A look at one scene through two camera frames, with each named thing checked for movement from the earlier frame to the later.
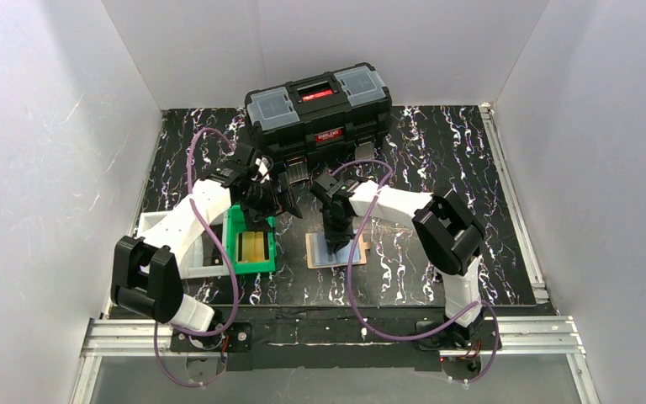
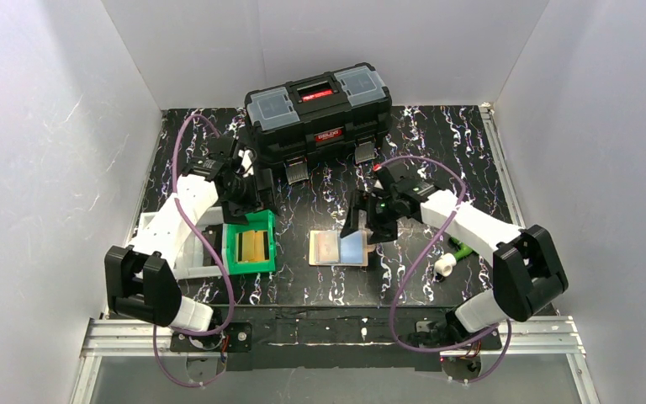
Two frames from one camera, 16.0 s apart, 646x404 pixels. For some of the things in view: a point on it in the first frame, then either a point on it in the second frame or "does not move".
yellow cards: [253, 247] does not move
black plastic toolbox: [326, 119] does not move
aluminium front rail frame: [558, 336] does not move
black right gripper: [335, 228] → [370, 206]
